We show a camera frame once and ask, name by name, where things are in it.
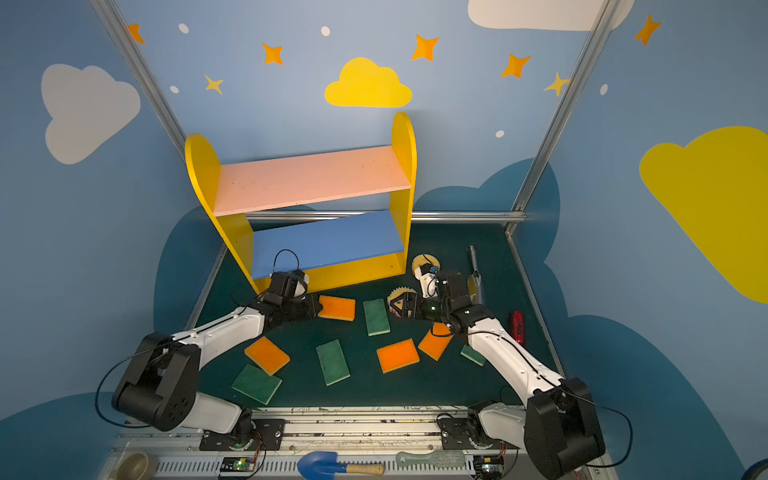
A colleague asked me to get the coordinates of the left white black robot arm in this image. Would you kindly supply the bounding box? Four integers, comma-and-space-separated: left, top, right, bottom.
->
111, 270, 321, 444

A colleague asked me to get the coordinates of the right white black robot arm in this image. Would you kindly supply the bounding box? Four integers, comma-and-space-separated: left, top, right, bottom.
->
386, 270, 606, 479

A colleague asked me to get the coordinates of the yellow shelf with pink and blue boards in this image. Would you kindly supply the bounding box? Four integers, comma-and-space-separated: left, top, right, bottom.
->
185, 112, 418, 293

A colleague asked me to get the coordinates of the blue toy shovel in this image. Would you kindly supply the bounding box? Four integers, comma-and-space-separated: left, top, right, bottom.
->
298, 451, 385, 480

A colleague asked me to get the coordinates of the yellow smiley sponge near shelf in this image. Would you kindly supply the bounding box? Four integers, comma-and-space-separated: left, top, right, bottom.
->
411, 253, 440, 281

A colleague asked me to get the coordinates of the right circuit board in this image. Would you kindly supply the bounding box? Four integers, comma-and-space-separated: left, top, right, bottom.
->
472, 456, 505, 480

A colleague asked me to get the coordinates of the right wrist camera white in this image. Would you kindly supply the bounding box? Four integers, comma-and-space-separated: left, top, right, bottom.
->
418, 263, 438, 298

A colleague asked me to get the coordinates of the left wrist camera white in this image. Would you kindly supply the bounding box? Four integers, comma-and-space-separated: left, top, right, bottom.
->
291, 269, 309, 298

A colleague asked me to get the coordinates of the circuit board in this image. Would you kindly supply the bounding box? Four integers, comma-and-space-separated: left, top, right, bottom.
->
218, 457, 256, 478
472, 456, 505, 480

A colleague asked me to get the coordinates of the orange sponge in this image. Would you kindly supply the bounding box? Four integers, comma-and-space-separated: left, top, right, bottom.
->
376, 339, 420, 374
244, 336, 290, 376
418, 323, 453, 361
318, 295, 356, 322

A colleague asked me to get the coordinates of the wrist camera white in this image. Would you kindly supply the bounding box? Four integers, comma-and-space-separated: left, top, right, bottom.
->
291, 269, 309, 298
418, 263, 438, 298

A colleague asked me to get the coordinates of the green sponge left front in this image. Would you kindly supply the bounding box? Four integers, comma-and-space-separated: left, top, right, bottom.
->
231, 365, 282, 405

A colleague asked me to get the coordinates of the green sponge centre upright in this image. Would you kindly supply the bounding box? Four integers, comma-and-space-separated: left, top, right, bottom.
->
363, 298, 391, 337

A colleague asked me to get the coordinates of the yellow smiley sponge centre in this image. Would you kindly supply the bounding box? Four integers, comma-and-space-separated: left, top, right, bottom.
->
386, 287, 420, 318

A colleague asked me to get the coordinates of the metal trowel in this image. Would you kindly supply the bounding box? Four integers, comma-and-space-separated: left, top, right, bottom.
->
467, 244, 484, 304

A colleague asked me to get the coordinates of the red bottle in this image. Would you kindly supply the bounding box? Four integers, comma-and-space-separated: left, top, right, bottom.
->
510, 311, 526, 346

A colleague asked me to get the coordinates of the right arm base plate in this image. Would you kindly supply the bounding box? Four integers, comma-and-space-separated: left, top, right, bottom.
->
435, 413, 502, 450

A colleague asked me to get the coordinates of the beige bowl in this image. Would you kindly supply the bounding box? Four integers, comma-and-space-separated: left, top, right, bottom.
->
114, 452, 158, 480

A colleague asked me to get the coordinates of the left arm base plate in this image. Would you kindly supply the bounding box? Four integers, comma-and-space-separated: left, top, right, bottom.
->
199, 418, 286, 452

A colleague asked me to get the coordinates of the green sponge centre front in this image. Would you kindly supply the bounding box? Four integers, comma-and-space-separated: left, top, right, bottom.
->
316, 339, 350, 386

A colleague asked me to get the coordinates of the aluminium frame rail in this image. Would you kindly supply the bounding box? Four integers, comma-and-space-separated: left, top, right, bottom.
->
245, 209, 527, 224

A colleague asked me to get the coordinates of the green sponge right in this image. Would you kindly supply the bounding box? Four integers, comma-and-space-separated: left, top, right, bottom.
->
460, 345, 486, 366

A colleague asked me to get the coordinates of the left circuit board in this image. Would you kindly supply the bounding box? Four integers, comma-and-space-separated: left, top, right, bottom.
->
218, 457, 256, 478

